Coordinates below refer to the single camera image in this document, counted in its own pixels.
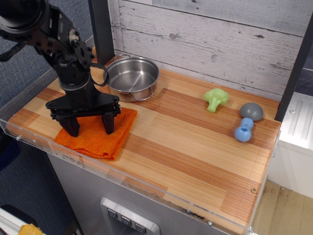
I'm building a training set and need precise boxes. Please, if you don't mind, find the yellow tape piece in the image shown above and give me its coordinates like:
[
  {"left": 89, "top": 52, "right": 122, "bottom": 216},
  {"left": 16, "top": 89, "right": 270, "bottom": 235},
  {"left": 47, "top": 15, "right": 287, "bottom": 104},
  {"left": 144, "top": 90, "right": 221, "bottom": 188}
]
[{"left": 18, "top": 224, "right": 43, "bottom": 235}]

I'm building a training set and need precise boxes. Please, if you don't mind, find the stainless steel pot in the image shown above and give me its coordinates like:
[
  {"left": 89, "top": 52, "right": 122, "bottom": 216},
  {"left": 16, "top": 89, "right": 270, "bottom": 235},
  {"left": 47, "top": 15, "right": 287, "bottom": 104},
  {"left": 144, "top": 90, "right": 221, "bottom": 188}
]
[{"left": 107, "top": 54, "right": 160, "bottom": 102}]

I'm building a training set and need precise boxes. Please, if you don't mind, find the grey half dome toy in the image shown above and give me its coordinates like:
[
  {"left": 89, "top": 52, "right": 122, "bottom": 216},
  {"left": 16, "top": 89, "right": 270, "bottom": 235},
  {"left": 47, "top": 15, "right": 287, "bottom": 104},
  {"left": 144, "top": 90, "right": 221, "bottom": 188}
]
[{"left": 239, "top": 102, "right": 264, "bottom": 121}]

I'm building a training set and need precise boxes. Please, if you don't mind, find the dark right vertical post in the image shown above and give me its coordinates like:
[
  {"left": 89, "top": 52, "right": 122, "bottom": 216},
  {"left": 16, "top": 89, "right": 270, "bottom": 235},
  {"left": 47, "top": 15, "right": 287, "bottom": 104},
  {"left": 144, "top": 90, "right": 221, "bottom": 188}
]
[{"left": 274, "top": 0, "right": 313, "bottom": 122}]

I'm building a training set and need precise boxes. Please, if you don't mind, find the silver cabinet with button panel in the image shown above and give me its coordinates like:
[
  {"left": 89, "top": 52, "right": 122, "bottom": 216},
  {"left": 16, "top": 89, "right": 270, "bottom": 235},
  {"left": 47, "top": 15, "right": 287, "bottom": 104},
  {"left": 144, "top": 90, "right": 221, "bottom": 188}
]
[{"left": 46, "top": 153, "right": 235, "bottom": 235}]

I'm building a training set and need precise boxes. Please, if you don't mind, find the orange cloth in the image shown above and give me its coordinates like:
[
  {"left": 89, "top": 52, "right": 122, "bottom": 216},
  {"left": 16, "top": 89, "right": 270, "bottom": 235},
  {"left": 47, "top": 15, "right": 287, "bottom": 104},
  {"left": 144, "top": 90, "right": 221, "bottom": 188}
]
[{"left": 54, "top": 108, "right": 137, "bottom": 161}]

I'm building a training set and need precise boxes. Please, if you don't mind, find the dark vertical post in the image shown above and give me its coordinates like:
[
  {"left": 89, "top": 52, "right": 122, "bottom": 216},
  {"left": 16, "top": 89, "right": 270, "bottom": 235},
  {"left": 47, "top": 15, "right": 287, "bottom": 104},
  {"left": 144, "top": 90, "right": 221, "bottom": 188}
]
[
  {"left": 274, "top": 0, "right": 313, "bottom": 122},
  {"left": 89, "top": 0, "right": 115, "bottom": 66}
]

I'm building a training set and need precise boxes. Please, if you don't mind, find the white metal box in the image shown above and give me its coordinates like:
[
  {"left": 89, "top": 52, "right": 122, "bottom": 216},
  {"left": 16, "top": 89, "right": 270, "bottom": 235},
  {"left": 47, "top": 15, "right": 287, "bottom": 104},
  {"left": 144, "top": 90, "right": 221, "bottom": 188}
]
[{"left": 268, "top": 92, "right": 313, "bottom": 198}]

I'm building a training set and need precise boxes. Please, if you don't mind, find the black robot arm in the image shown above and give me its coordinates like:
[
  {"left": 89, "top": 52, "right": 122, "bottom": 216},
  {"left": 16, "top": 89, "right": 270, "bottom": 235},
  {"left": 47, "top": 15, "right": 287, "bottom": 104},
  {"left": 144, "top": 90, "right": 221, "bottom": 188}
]
[{"left": 0, "top": 0, "right": 121, "bottom": 137}]

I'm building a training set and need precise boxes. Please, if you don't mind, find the dark left vertical post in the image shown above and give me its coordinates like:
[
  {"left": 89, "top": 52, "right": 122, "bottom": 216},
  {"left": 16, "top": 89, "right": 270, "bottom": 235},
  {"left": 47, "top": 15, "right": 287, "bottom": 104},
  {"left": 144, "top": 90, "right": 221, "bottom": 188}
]
[{"left": 89, "top": 0, "right": 115, "bottom": 66}]

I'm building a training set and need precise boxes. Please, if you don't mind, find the blue dumbbell shaped toy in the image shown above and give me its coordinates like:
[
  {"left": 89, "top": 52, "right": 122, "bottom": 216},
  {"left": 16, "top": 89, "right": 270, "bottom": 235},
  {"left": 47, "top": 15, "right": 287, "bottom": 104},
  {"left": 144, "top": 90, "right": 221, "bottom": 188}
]
[{"left": 234, "top": 117, "right": 254, "bottom": 142}]

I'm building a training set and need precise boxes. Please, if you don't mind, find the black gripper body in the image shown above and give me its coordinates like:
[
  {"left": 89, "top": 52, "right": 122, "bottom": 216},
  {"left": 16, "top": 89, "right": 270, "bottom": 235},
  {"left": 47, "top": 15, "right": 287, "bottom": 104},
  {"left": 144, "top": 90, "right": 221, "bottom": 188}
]
[{"left": 45, "top": 77, "right": 121, "bottom": 119}]

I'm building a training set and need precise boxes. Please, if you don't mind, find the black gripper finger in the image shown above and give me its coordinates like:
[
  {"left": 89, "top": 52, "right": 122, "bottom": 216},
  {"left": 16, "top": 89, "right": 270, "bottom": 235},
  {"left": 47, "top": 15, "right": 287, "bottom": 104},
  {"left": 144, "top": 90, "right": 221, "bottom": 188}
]
[
  {"left": 101, "top": 113, "right": 114, "bottom": 135},
  {"left": 58, "top": 117, "right": 80, "bottom": 137}
]

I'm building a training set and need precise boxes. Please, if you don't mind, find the green toy broccoli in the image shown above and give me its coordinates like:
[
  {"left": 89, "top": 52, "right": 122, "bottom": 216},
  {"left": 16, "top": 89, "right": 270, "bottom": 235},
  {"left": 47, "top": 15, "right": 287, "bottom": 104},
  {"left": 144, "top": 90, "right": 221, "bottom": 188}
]
[{"left": 203, "top": 88, "right": 229, "bottom": 113}]

